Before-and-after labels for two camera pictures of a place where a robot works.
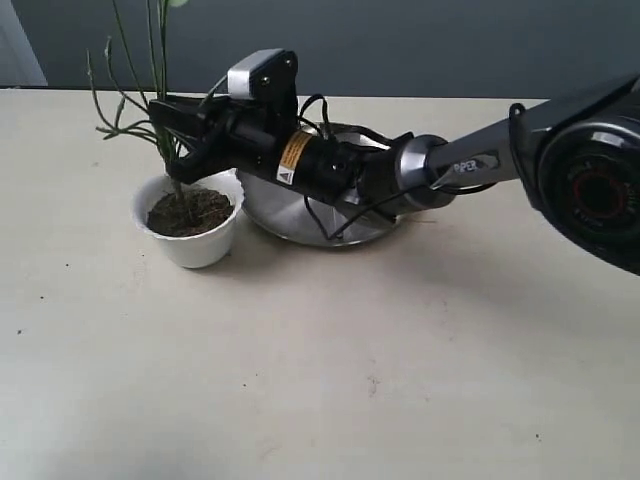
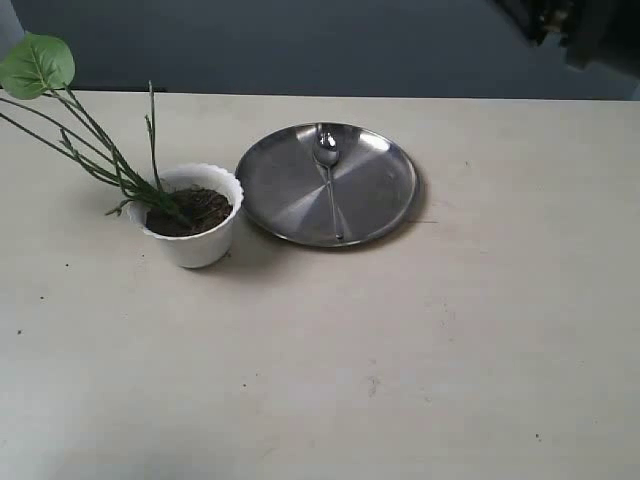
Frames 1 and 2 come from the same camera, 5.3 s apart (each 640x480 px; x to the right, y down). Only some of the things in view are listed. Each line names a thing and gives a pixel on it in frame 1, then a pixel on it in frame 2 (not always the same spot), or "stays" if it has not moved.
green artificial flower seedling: [151, 127] → [40, 65]
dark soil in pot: [196, 211] stays
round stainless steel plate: [291, 215] stays
